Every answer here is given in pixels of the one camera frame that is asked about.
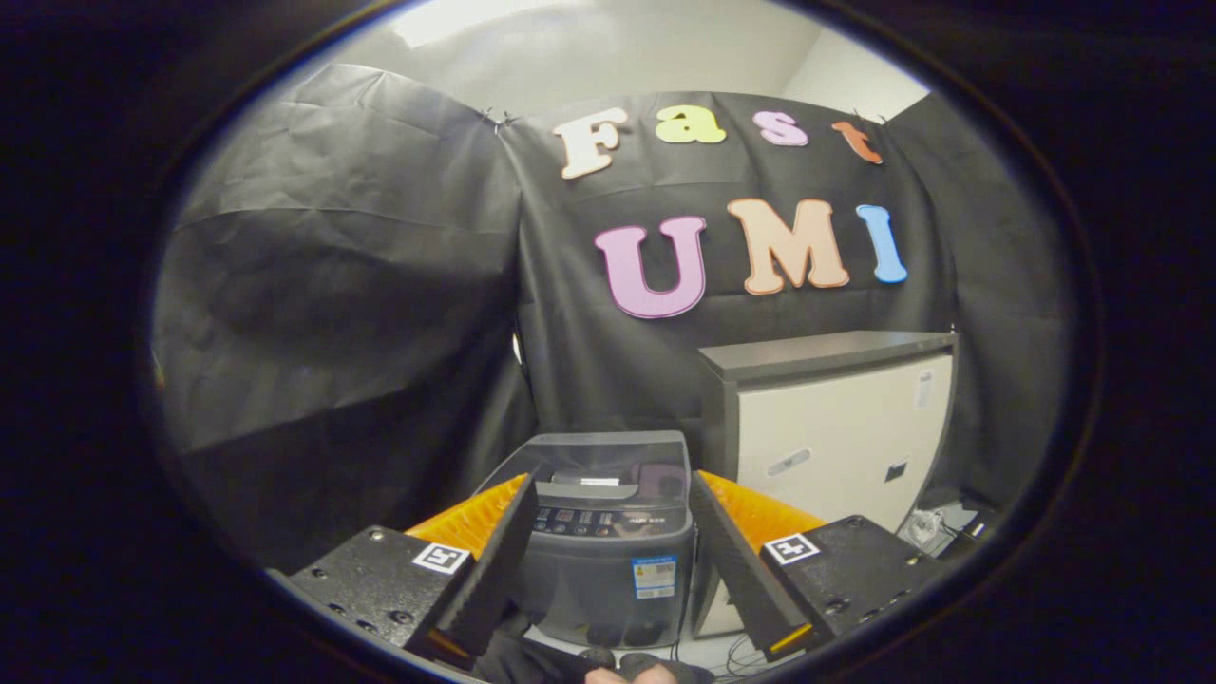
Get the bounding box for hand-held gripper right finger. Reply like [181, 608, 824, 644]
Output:
[688, 470, 943, 664]

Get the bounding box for beige cabinet with dark frame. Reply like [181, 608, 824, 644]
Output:
[689, 330, 960, 639]

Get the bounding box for black backdrop cloth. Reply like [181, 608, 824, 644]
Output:
[147, 62, 1074, 571]

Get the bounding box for black equipment on floor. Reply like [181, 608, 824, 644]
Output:
[898, 489, 1000, 563]

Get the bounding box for black floor cables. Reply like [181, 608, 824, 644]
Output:
[720, 632, 772, 681]

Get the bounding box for grey washing machine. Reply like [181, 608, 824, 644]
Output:
[475, 432, 699, 652]

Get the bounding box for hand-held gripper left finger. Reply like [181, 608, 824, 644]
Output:
[271, 470, 541, 668]

